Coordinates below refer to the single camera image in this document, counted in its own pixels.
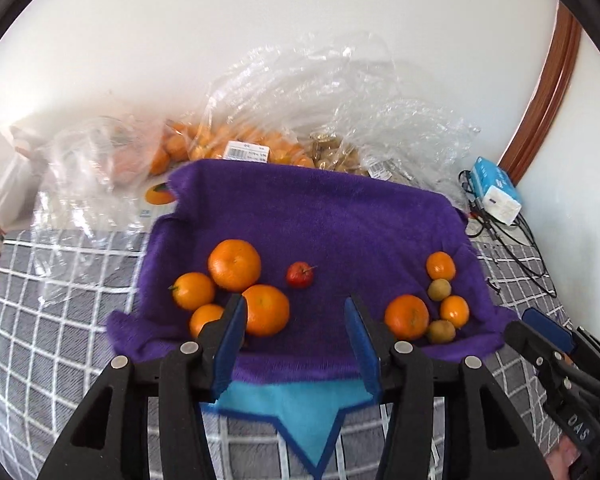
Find small kumquat orange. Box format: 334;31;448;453
426;252;456;281

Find oval smooth orange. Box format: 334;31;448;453
189;304;224;339

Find white plastic bag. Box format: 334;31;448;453
0;126;41;231

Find round orange with stem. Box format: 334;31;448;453
169;272;215;311

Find large clear plastic bag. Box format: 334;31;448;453
162;34;479;207

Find purple towel tray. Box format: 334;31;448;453
106;159;516;384

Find large textured mandarin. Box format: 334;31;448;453
208;240;262;292

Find person's right hand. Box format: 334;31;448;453
545;434;580;480

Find blue white tissue pack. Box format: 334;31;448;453
469;156;522;226

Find black cables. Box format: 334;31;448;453
456;169;560;299

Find clear bag left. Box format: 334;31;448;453
31;116;171;307

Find brown door frame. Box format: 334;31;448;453
498;2;582;184

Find yellow-green small fruit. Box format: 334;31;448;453
427;278;452;302

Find medium orange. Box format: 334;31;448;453
384;295;429;341

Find grey checked tablecloth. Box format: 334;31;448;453
0;231;572;479

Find small red fruit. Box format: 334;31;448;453
286;261;315;289

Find large round orange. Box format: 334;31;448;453
242;284;290;337

